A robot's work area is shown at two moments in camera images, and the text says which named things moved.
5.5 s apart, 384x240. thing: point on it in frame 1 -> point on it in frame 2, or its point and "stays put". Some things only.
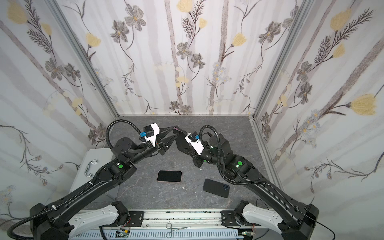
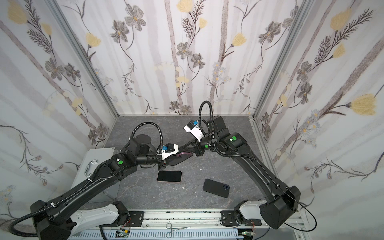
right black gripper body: [189, 147] -> [198, 148]
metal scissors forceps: [168, 225] stays put
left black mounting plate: [136, 218] stays put
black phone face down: [217, 188] stays put
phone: [169, 176] stays put
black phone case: [182, 143] -> [176, 159]
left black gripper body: [162, 146] -> [163, 160]
